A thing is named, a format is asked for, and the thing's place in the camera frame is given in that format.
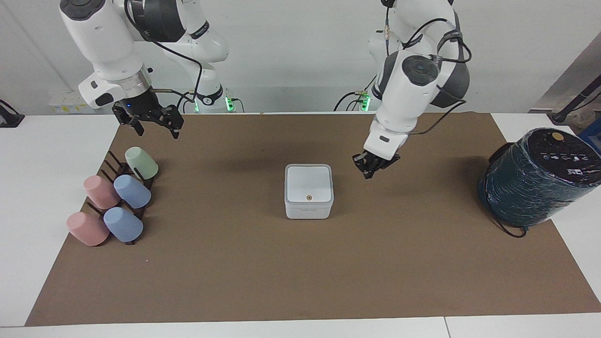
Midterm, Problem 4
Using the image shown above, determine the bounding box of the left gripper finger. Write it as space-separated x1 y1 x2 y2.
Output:
376 154 401 173
352 153 377 180

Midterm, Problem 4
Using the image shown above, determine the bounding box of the blue plastic cup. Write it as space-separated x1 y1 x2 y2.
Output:
103 207 144 243
113 174 152 209

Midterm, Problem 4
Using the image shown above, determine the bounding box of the dark wrapped cylinder bin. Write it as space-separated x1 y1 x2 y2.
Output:
478 127 601 229

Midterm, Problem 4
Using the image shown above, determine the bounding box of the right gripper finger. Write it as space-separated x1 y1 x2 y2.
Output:
149 105 185 140
119 113 146 137

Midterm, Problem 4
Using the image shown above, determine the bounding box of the blue object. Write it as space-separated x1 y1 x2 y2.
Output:
578 117 601 156

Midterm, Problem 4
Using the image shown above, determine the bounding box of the dark cup rack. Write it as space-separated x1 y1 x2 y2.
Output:
85 150 158 246

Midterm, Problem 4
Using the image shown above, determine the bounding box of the black cable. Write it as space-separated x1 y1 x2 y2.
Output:
487 142 529 239
402 18 473 137
333 75 379 112
123 0 204 114

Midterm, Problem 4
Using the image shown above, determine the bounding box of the green plastic cup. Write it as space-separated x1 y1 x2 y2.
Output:
124 146 159 180

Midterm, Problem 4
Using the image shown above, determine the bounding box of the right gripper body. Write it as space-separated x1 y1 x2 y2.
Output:
112 88 163 125

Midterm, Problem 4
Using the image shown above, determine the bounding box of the pink plastic cup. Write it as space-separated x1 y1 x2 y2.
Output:
83 175 121 210
66 211 110 247

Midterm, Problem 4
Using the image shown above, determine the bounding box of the white square trash can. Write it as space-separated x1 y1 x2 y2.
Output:
284 163 335 220

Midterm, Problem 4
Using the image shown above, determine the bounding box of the black stand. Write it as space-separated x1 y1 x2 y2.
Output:
551 77 601 124
0 99 25 129

